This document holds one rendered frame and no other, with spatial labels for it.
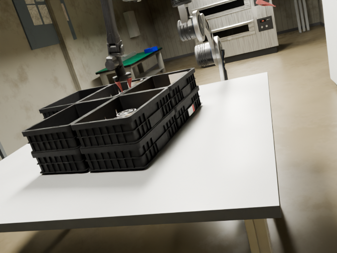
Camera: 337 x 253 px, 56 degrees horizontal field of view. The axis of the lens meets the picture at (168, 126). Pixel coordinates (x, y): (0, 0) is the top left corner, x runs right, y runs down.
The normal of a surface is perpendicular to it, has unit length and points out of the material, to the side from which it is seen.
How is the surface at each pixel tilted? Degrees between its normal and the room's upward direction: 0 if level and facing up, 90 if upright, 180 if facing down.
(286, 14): 90
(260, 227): 90
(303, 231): 0
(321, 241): 0
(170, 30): 90
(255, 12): 90
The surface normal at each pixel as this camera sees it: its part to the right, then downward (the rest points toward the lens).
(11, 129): 0.93, -0.15
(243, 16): -0.28, 0.37
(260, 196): -0.26, -0.91
